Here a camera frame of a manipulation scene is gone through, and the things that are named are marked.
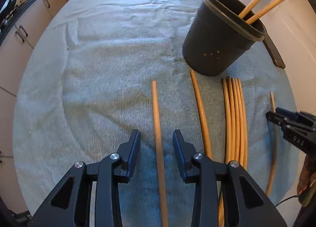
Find black smartphone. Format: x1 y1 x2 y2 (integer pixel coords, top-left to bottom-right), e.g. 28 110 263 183
263 34 285 69

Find light blue table towel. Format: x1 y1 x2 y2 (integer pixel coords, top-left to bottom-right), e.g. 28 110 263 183
12 0 301 227

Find dark chopstick holder cup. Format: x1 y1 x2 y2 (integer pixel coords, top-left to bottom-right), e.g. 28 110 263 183
182 0 267 76

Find lower kitchen cabinets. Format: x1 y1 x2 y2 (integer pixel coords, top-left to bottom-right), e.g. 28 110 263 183
0 0 188 213

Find person's right hand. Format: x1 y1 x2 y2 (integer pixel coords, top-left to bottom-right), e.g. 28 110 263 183
295 154 316 208

